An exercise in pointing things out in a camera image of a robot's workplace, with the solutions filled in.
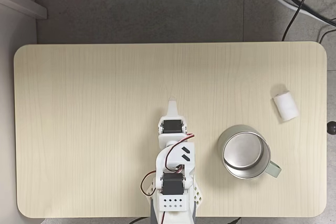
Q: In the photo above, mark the white gauze dressing roll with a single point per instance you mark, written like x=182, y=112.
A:
x=286, y=106

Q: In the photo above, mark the black round knob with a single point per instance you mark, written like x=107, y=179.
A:
x=331, y=128

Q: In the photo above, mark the white shelf board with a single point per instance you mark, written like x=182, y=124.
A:
x=23, y=2

